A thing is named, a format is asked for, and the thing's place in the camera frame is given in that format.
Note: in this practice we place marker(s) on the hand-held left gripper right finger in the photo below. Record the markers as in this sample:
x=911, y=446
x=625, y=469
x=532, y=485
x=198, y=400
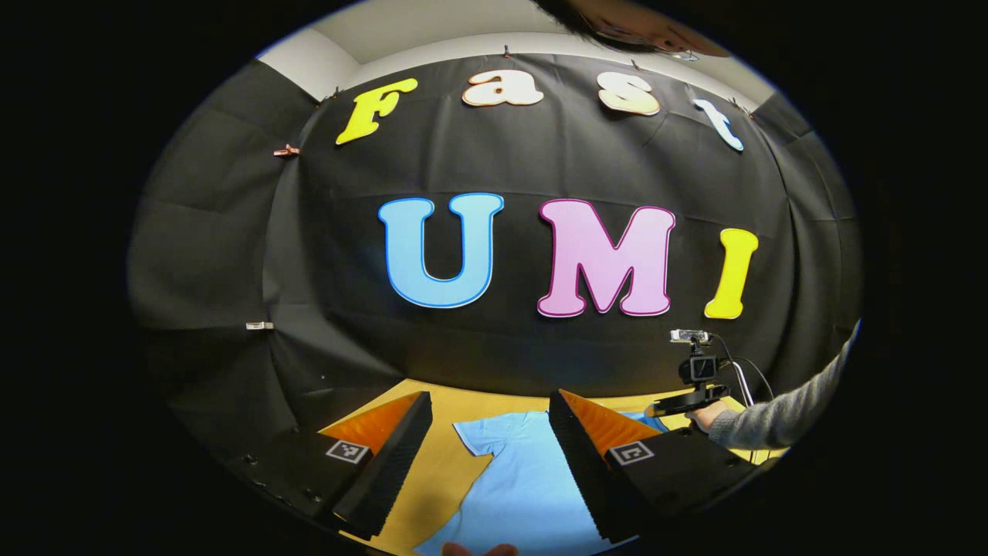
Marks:
x=583, y=463

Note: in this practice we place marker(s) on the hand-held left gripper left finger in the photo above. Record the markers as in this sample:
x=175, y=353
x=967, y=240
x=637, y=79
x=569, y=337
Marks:
x=390, y=471

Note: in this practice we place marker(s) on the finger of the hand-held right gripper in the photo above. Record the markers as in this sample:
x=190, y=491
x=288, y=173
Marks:
x=670, y=405

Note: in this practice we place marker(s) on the light blue T-shirt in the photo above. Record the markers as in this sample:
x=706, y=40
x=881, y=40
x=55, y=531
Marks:
x=525, y=479

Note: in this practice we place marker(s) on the white clip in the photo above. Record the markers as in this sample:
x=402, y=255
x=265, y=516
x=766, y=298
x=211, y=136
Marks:
x=259, y=326

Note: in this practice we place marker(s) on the black backdrop cloth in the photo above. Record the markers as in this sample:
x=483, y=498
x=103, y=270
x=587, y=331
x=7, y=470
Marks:
x=540, y=154

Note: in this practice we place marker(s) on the copper clip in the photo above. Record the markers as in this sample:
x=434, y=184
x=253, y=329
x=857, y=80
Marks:
x=285, y=150

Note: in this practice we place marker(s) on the person's head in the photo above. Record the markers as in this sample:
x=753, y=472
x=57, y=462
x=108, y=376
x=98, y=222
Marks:
x=633, y=23

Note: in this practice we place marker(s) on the row of small black clips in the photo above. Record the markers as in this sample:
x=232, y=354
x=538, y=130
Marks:
x=505, y=51

